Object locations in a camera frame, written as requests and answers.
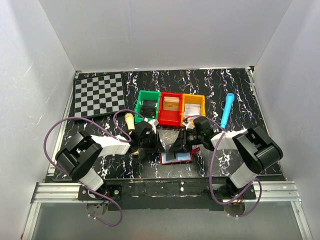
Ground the red leather card holder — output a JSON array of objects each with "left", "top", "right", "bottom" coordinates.
[{"left": 160, "top": 147, "right": 200, "bottom": 165}]

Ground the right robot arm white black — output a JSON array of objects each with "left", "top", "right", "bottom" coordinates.
[{"left": 166, "top": 116, "right": 284, "bottom": 197}]

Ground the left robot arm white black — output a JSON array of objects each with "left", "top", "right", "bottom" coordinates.
[{"left": 55, "top": 121, "right": 166, "bottom": 191}]

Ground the white card stack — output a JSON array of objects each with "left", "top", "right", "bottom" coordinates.
[{"left": 184, "top": 103, "right": 202, "bottom": 118}]

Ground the black card in green bin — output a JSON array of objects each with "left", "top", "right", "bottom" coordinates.
[{"left": 140, "top": 99, "right": 158, "bottom": 119}]

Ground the brown card stack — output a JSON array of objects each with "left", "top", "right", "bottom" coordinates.
[{"left": 162, "top": 96, "right": 180, "bottom": 111}]

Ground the wooden rolling pin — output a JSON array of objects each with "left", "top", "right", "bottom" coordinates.
[{"left": 125, "top": 113, "right": 140, "bottom": 157}]

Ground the orange plastic bin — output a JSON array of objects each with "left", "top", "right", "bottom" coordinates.
[{"left": 180, "top": 93, "right": 206, "bottom": 127}]

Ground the green plastic bin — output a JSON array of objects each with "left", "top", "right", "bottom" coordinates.
[{"left": 134, "top": 90, "right": 161, "bottom": 124}]

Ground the red plastic bin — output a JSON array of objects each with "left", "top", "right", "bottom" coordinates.
[{"left": 158, "top": 92, "right": 183, "bottom": 127}]

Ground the blue toy microphone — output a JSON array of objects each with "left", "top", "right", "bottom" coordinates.
[{"left": 220, "top": 93, "right": 235, "bottom": 129}]

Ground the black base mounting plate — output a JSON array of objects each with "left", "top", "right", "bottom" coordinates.
[{"left": 77, "top": 176, "right": 257, "bottom": 212}]

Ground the black and grey chessboard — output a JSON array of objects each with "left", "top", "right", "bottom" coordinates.
[{"left": 73, "top": 72, "right": 128, "bottom": 119}]

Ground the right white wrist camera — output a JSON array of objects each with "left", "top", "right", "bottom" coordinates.
[{"left": 182, "top": 118, "right": 195, "bottom": 130}]

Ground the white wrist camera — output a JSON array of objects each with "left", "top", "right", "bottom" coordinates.
[
  {"left": 148, "top": 119, "right": 159, "bottom": 128},
  {"left": 182, "top": 118, "right": 195, "bottom": 130}
]

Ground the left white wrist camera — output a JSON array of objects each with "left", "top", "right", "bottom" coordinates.
[{"left": 148, "top": 119, "right": 159, "bottom": 128}]

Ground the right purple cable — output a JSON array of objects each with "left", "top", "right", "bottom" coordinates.
[{"left": 184, "top": 115, "right": 263, "bottom": 218}]

